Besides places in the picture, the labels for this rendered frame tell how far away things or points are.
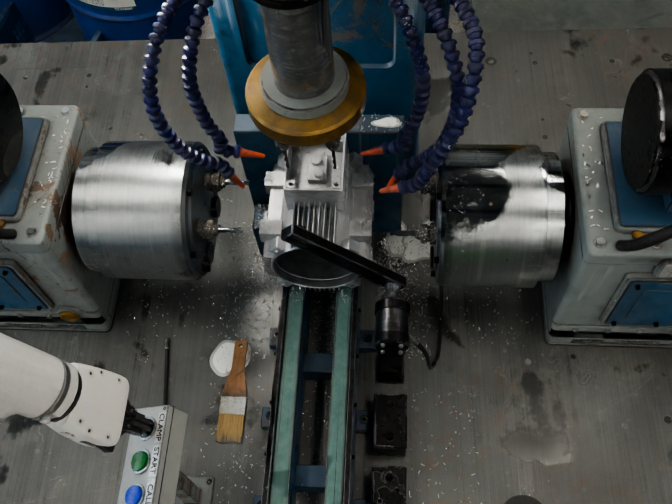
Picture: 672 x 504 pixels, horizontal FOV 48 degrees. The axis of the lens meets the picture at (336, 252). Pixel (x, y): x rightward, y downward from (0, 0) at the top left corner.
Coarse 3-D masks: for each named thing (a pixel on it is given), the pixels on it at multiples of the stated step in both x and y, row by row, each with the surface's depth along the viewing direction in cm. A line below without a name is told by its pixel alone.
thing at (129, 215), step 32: (96, 160) 128; (128, 160) 128; (160, 160) 128; (96, 192) 126; (128, 192) 125; (160, 192) 125; (192, 192) 127; (96, 224) 126; (128, 224) 126; (160, 224) 125; (192, 224) 128; (96, 256) 129; (128, 256) 128; (160, 256) 128; (192, 256) 129
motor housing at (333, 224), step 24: (360, 168) 138; (360, 192) 134; (288, 216) 131; (312, 216) 129; (336, 216) 128; (360, 216) 132; (336, 240) 127; (264, 264) 133; (288, 264) 139; (312, 264) 141
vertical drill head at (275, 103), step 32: (288, 32) 96; (320, 32) 98; (256, 64) 114; (288, 64) 101; (320, 64) 103; (352, 64) 113; (256, 96) 111; (288, 96) 108; (320, 96) 107; (352, 96) 110; (288, 128) 108; (320, 128) 107
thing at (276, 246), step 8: (352, 152) 135; (280, 160) 136; (352, 160) 134; (360, 160) 135; (272, 240) 128; (280, 240) 127; (344, 240) 127; (352, 240) 127; (272, 248) 127; (280, 248) 127; (352, 248) 126; (280, 280) 138; (360, 280) 138; (352, 288) 139
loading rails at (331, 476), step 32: (288, 288) 143; (288, 320) 139; (352, 320) 137; (288, 352) 136; (352, 352) 134; (288, 384) 133; (352, 384) 131; (288, 416) 130; (352, 416) 129; (288, 448) 128; (352, 448) 129; (288, 480) 125; (320, 480) 132; (352, 480) 132
